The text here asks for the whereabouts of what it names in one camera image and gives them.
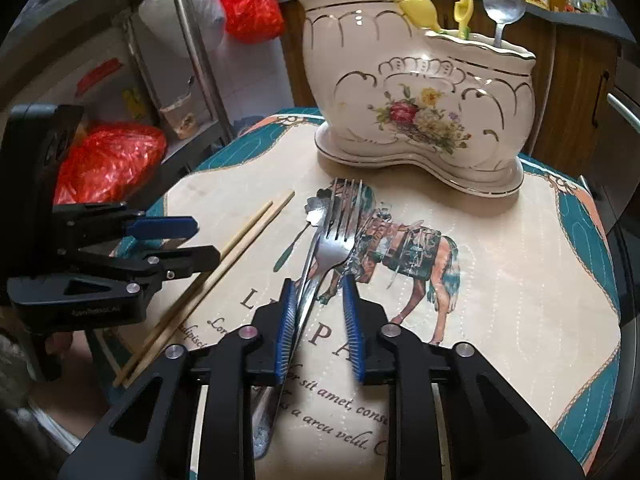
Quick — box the wooden chopstick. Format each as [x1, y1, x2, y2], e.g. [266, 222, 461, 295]
[119, 190, 295, 388]
[113, 200, 273, 388]

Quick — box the steel oven handle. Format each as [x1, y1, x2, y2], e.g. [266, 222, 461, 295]
[606, 93, 640, 133]

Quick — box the steel fork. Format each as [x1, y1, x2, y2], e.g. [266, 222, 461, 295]
[252, 179, 363, 460]

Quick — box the metal rack pole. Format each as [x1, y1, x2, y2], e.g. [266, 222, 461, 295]
[174, 0, 233, 145]

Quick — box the ceramic floral utensil holder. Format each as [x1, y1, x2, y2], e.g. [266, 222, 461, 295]
[298, 0, 536, 197]

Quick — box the small steel spoon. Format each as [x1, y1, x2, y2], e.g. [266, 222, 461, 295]
[296, 190, 331, 310]

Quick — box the yellow tulip plastic utensil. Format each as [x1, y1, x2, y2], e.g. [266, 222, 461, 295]
[454, 0, 474, 40]

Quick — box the steel spoon in holder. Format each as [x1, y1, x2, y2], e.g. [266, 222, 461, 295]
[483, 0, 526, 48]

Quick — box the horse print table mat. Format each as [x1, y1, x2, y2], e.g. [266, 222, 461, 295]
[106, 107, 622, 480]

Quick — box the red bag on shelf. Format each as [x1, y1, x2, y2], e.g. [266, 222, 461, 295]
[53, 122, 167, 205]

